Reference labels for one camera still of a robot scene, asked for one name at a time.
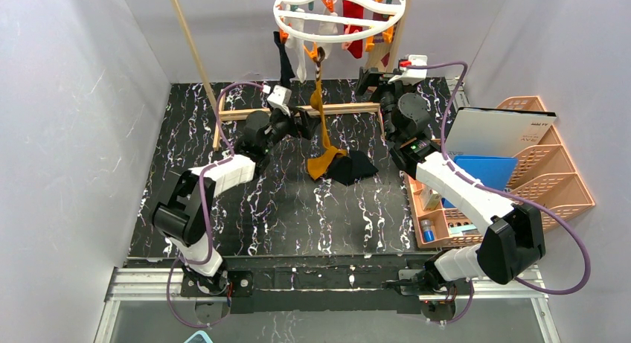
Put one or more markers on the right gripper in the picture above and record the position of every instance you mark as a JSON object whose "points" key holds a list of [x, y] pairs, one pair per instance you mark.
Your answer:
{"points": [[373, 84]]}

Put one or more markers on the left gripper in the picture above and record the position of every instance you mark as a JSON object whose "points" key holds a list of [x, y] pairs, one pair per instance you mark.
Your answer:
{"points": [[296, 122]]}

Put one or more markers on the mustard yellow striped sock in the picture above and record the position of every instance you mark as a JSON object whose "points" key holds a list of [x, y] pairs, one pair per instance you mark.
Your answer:
{"points": [[318, 166]]}

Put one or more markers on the white round clip hanger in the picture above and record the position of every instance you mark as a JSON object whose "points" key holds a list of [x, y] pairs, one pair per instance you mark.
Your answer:
{"points": [[321, 21]]}

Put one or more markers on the black sock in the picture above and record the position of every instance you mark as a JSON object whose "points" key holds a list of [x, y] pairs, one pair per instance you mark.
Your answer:
{"points": [[287, 73], [349, 169]]}

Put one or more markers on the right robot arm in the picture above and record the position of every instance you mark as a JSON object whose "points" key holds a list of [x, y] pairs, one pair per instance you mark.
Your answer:
{"points": [[512, 234]]}

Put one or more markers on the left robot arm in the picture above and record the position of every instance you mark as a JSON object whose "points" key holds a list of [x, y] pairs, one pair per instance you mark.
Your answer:
{"points": [[182, 212]]}

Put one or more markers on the red sock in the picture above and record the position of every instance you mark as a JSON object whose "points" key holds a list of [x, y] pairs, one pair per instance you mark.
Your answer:
{"points": [[357, 48]]}

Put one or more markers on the white book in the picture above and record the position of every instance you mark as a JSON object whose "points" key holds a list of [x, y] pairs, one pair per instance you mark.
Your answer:
{"points": [[496, 132]]}

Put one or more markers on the small white box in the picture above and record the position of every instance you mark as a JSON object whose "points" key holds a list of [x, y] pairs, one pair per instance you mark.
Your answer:
{"points": [[430, 199]]}

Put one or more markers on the blue folder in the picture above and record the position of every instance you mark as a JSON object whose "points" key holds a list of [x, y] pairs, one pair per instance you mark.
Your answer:
{"points": [[492, 171]]}

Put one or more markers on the blue capped bottle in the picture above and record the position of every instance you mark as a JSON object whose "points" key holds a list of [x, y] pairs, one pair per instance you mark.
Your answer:
{"points": [[427, 231]]}

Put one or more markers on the peach desk organizer tray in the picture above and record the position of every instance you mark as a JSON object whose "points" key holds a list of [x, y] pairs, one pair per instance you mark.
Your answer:
{"points": [[441, 221]]}

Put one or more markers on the peach plastic file rack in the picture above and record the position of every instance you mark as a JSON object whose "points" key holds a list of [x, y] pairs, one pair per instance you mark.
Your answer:
{"points": [[545, 172]]}

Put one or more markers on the light blue object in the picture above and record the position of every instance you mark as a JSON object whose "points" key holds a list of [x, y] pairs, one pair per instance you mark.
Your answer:
{"points": [[199, 336]]}

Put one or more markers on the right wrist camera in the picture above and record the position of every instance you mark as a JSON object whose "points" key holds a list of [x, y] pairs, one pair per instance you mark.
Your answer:
{"points": [[411, 70]]}

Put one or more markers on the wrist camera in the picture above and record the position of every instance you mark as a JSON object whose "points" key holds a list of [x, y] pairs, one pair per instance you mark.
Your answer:
{"points": [[279, 98], [411, 70]]}

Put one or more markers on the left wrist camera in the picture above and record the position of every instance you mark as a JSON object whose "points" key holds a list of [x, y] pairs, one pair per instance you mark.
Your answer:
{"points": [[279, 98]]}

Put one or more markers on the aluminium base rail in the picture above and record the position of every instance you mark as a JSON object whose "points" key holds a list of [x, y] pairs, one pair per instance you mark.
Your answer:
{"points": [[326, 304]]}

